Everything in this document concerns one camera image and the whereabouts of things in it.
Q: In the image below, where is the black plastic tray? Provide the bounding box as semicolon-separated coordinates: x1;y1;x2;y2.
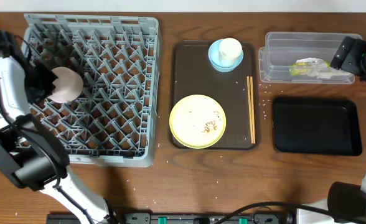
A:
273;97;363;156

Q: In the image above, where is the grey plastic dishwasher rack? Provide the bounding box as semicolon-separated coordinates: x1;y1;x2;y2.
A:
22;14;162;167

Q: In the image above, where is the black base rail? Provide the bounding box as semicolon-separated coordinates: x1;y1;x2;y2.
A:
46;212;296;224

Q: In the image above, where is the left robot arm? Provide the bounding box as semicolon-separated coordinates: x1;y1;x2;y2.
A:
0;30;118;223

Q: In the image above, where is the white paper napkin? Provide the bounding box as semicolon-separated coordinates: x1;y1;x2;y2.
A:
289;58;351;79

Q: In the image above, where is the pink bowl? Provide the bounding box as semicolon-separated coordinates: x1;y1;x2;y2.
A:
48;67;83;103

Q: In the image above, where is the left wooden chopstick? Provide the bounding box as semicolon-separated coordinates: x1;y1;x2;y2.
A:
246;76;255;144

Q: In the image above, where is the wooden chopstick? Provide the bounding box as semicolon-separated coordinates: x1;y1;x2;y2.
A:
250;77;256;144
246;76;255;144

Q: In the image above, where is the white cup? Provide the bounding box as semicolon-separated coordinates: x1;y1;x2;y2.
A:
218;38;242;67

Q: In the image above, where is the right wooden chopstick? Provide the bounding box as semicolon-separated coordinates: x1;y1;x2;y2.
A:
250;77;256;144

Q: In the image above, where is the dark brown serving tray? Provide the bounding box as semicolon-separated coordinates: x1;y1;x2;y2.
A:
170;40;261;150

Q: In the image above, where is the green yellow snack wrapper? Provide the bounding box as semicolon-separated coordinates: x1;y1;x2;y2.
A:
289;60;329;77

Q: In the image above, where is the clear plastic waste bin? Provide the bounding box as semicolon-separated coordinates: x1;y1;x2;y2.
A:
258;32;362;85

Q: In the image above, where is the light blue saucer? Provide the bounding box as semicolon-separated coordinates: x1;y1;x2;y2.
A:
208;39;243;73

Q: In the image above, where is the yellow plate with leftovers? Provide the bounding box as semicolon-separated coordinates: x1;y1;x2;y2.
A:
169;95;227;149

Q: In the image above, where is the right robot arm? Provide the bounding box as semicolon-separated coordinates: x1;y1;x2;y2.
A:
294;37;366;224

